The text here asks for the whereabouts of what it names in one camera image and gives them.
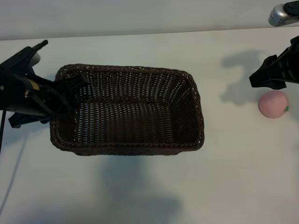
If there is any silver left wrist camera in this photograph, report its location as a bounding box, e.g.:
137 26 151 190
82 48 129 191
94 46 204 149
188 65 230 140
29 51 42 65

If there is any pink peach with green leaf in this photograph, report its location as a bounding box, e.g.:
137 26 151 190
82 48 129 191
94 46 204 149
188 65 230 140
257 91 290 119

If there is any black flat ribbon cable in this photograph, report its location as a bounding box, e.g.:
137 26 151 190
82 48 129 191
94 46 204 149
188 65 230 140
24 90 71 117

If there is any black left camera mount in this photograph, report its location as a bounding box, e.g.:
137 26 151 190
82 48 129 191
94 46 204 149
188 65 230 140
7 46 36 77

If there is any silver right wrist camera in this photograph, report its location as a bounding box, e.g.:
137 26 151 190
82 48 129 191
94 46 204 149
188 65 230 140
267 0 299 27

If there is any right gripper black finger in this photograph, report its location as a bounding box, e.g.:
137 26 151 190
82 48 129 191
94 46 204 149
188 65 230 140
249 53 280 88
251 80 287 91

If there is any dark brown wicker basket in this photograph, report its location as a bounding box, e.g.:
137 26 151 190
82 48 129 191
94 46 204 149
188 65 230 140
49 63 205 156

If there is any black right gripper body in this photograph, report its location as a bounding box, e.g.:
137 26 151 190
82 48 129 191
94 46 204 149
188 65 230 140
272 35 299 83

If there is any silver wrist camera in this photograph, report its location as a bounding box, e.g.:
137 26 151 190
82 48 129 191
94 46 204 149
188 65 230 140
29 51 42 65
267 0 299 27

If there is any black braided cable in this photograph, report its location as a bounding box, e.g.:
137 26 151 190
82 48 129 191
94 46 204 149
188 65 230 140
0 109 7 154

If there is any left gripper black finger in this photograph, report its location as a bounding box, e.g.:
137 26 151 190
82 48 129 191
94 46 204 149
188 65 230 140
67 75 89 97

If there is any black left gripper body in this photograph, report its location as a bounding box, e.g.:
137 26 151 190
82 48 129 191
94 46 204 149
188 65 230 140
15 74 76 118

